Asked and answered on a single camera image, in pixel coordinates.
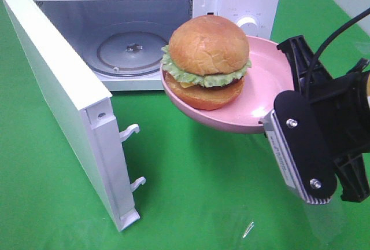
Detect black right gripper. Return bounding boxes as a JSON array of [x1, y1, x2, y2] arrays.
[[277, 35, 369, 203]]

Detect pink plate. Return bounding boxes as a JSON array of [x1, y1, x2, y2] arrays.
[[160, 36, 294, 134]]

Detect burger with lettuce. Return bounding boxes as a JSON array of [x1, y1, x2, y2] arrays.
[[161, 15, 251, 111]]

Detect white microwave door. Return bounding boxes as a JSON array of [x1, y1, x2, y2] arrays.
[[3, 0, 146, 231]]

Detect clear tape patch far right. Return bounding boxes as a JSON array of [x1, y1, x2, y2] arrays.
[[354, 42, 370, 55]]

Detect clear tape patch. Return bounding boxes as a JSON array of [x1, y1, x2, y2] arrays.
[[354, 42, 370, 55], [212, 206, 255, 249], [304, 198, 346, 249]]

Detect white power knob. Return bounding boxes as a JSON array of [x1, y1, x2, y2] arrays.
[[236, 15, 260, 36]]

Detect clear tape patch centre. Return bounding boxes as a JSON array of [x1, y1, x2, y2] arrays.
[[212, 206, 255, 249]]

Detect glass turntable plate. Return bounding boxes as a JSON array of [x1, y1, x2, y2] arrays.
[[83, 21, 173, 77]]

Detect white microwave oven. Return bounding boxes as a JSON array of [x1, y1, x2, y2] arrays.
[[34, 0, 279, 91]]

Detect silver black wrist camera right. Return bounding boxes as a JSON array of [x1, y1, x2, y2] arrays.
[[261, 90, 337, 205]]

